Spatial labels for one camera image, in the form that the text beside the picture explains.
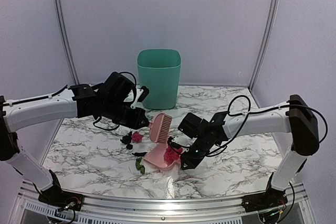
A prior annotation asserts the small black paper scrap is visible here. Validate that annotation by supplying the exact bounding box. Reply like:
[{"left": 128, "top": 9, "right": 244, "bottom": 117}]
[{"left": 126, "top": 144, "right": 133, "bottom": 150}]

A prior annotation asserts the aluminium corner post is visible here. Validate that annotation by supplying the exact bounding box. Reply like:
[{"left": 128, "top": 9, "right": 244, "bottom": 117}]
[
  {"left": 54, "top": 0, "right": 79, "bottom": 84},
  {"left": 248, "top": 0, "right": 279, "bottom": 92}
]

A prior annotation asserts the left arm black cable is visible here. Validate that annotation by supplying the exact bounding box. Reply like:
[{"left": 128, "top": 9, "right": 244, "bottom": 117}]
[{"left": 0, "top": 71, "right": 139, "bottom": 132}]

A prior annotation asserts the magenta paper scrap lower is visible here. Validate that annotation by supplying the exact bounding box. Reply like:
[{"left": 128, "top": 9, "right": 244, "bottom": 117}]
[{"left": 164, "top": 147, "right": 183, "bottom": 165}]

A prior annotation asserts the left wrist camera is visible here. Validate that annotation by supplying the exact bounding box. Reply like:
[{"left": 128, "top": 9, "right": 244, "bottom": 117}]
[{"left": 137, "top": 86, "right": 150, "bottom": 103}]

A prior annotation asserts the black paper scrap centre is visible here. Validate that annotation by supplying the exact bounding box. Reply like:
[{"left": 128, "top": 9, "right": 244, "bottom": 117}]
[{"left": 120, "top": 131, "right": 133, "bottom": 145}]

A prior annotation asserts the magenta paper scrap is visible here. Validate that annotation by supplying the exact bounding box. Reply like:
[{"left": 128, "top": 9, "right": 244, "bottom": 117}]
[
  {"left": 164, "top": 147, "right": 183, "bottom": 165},
  {"left": 131, "top": 132, "right": 143, "bottom": 143}
]

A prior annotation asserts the teal plastic waste bin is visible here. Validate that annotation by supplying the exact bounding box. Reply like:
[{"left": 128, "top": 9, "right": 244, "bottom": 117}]
[{"left": 137, "top": 49, "right": 181, "bottom": 110}]

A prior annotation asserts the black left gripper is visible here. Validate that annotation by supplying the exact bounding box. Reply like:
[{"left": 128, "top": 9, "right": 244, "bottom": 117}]
[{"left": 102, "top": 98, "right": 149, "bottom": 130}]

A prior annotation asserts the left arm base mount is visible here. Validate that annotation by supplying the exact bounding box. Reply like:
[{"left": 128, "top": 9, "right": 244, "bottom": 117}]
[{"left": 36, "top": 170, "right": 84, "bottom": 211}]

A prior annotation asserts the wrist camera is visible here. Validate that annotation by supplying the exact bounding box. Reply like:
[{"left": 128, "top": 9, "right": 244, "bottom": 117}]
[
  {"left": 137, "top": 86, "right": 150, "bottom": 103},
  {"left": 167, "top": 137, "right": 183, "bottom": 152}
]

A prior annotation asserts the pink plastic dustpan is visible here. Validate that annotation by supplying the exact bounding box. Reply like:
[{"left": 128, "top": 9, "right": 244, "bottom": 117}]
[{"left": 143, "top": 144, "right": 181, "bottom": 171}]

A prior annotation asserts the aluminium front rail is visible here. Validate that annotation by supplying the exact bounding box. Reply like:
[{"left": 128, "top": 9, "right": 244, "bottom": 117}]
[{"left": 9, "top": 182, "right": 315, "bottom": 223}]

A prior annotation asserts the pink hand brush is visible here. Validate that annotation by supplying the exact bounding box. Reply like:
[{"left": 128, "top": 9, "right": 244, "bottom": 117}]
[{"left": 149, "top": 113, "right": 172, "bottom": 143}]

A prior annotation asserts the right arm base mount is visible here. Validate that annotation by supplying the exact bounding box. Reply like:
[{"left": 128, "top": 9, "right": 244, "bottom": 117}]
[{"left": 242, "top": 174, "right": 288, "bottom": 212}]

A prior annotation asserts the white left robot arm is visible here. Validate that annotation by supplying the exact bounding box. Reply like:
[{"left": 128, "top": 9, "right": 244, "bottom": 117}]
[{"left": 1, "top": 72, "right": 149, "bottom": 206}]

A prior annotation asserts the right aluminium corner post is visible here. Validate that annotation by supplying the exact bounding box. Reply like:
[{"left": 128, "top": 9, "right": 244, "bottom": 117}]
[{"left": 248, "top": 0, "right": 279, "bottom": 92}]

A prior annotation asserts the left aluminium corner post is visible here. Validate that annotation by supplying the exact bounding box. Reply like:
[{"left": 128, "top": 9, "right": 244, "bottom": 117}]
[{"left": 54, "top": 0, "right": 79, "bottom": 84}]

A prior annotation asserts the green black paper scrap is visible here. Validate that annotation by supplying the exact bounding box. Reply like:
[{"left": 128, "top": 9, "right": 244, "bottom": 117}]
[{"left": 135, "top": 157, "right": 145, "bottom": 174}]

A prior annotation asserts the black paper scrap upper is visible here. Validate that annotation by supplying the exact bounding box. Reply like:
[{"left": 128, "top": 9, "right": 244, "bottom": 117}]
[{"left": 132, "top": 152, "right": 147, "bottom": 157}]

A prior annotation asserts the magenta paper scrap upper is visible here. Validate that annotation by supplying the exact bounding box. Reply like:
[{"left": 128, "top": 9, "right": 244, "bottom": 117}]
[{"left": 131, "top": 132, "right": 143, "bottom": 143}]

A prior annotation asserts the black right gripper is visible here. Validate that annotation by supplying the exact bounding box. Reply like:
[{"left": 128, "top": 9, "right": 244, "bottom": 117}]
[{"left": 180, "top": 134, "right": 212, "bottom": 170}]

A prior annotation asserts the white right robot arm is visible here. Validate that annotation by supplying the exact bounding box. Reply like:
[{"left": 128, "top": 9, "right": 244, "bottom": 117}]
[{"left": 178, "top": 94, "right": 321, "bottom": 207}]

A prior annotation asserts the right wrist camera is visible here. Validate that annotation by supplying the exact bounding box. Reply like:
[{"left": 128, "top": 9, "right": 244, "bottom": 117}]
[{"left": 167, "top": 137, "right": 183, "bottom": 152}]

